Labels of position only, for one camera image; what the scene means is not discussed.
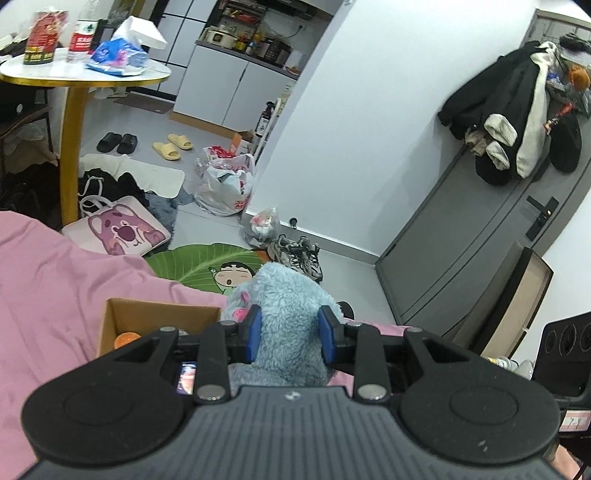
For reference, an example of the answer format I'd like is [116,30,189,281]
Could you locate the white cabinet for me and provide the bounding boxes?
[172,41,298,139]

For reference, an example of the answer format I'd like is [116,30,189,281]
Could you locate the pink bear tote bag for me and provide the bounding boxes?
[62,195,171,257]

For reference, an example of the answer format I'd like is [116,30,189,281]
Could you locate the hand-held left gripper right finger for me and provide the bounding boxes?
[318,305,462,403]

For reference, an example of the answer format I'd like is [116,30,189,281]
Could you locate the framed brown board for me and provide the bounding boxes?
[455,240,554,359]

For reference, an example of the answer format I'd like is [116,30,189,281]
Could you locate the small clear plastic bag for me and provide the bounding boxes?
[242,206,281,247]

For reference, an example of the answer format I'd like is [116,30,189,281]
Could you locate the grey fluffy rug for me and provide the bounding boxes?
[148,189,195,250]

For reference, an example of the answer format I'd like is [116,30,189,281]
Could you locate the white tissue box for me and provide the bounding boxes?
[112,15,168,51]

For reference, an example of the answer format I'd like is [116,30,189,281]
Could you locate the clear water bottle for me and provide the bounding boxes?
[67,0,100,64]

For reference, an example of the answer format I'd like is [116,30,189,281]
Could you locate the person's right hand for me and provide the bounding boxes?
[555,449,581,480]

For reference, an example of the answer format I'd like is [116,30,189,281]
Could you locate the white shoes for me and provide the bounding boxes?
[480,355,534,380]

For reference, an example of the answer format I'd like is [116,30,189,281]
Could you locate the brown cardboard box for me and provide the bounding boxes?
[98,298,229,360]

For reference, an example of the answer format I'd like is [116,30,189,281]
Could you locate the black and cream hanging jacket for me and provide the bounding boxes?
[438,41,583,186]

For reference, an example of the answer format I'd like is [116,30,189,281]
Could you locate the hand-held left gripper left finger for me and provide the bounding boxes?
[113,305,264,405]

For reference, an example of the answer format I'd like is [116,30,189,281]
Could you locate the white plastic shopping bag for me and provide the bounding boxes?
[194,154,256,217]

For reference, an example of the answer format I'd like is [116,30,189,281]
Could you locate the blue fluffy plush toy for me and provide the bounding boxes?
[221,262,345,387]

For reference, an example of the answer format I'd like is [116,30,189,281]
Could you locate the brown wooden stool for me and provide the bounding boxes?
[0,105,57,185]

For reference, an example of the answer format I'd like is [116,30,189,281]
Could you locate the green leaf cartoon rug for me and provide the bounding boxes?
[145,244,267,297]

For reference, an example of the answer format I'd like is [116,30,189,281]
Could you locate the blue plastic packet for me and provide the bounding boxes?
[85,38,149,77]

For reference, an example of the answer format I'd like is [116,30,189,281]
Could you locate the black door handle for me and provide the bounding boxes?
[525,196,560,241]

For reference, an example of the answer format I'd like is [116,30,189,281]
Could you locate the dark spray bottle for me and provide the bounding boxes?
[255,100,276,139]

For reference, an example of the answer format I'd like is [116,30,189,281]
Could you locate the red and white plastic bag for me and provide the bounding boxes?
[198,145,237,176]

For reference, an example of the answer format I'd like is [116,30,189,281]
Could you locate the white narrow rack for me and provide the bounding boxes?
[252,80,296,162]

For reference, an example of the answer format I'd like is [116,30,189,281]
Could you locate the grey door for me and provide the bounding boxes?
[375,9,591,326]

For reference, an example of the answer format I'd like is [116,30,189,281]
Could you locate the pink bedsheet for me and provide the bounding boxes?
[0,210,407,480]

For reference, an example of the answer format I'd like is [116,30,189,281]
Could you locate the black clothes pile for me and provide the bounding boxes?
[78,168,151,208]

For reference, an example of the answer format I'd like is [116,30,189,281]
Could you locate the white floor mat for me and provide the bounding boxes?
[81,154,185,198]

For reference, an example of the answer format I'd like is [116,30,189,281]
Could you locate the grey sneaker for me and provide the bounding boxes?
[288,236,324,283]
[268,234,302,269]

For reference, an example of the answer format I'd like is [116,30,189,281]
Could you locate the red snack jar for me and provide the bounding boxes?
[24,10,69,65]

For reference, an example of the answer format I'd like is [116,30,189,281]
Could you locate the round gold-edged table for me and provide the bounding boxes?
[0,55,171,228]

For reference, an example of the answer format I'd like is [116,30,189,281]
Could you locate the small open cardboard box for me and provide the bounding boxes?
[229,130,254,156]

